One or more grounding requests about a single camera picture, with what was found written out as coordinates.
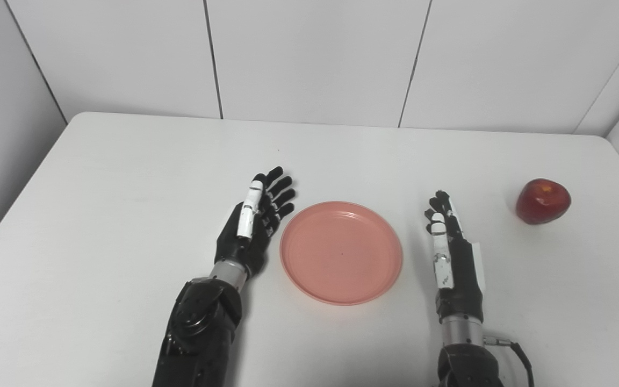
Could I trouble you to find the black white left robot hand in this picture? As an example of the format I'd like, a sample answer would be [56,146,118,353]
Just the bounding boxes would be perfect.
[214,166,297,278]

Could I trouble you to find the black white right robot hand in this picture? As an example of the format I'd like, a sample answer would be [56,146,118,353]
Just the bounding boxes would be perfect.
[424,190,486,325]

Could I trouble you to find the pink round plate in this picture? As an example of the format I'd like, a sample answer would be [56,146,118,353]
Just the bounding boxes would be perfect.
[279,201,404,306]

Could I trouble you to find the red apple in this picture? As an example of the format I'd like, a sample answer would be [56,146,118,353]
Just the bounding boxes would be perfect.
[515,178,572,225]

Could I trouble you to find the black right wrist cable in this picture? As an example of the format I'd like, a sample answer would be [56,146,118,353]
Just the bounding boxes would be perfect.
[483,336,535,387]

